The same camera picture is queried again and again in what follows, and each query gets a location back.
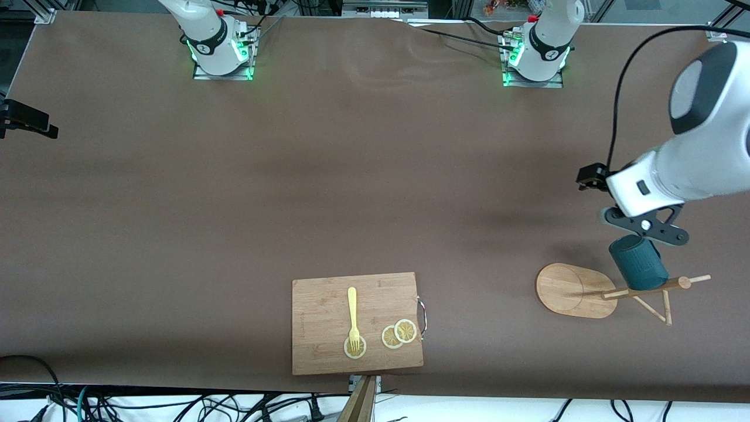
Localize brown table cloth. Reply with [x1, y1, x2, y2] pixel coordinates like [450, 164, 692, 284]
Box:
[0, 11, 750, 405]

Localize tangled black floor cables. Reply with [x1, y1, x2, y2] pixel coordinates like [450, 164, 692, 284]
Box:
[70, 390, 329, 422]

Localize black cable on cloth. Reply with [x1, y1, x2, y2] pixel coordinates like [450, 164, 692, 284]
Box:
[404, 16, 516, 47]

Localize wooden cup rack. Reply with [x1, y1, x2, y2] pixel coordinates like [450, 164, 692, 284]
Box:
[535, 263, 712, 326]

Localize yellow plastic fork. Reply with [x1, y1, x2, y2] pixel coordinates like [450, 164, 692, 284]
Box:
[347, 286, 362, 355]

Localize metal beam bracket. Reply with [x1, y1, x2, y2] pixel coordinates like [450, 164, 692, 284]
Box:
[349, 375, 383, 394]

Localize wooden cutting board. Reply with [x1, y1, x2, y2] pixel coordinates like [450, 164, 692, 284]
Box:
[292, 271, 428, 376]

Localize wooden beam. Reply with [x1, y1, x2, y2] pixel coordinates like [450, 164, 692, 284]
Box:
[337, 375, 377, 422]

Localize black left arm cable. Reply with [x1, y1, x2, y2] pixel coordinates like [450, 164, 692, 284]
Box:
[604, 25, 750, 172]

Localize teal mug with yellow inside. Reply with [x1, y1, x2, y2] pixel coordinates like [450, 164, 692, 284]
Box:
[608, 234, 670, 291]

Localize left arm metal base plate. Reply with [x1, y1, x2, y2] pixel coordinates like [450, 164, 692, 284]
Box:
[501, 29, 565, 89]

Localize grey switch box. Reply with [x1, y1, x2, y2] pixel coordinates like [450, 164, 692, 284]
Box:
[342, 0, 429, 19]

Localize black looped floor cable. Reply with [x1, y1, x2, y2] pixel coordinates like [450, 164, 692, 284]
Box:
[0, 354, 66, 422]

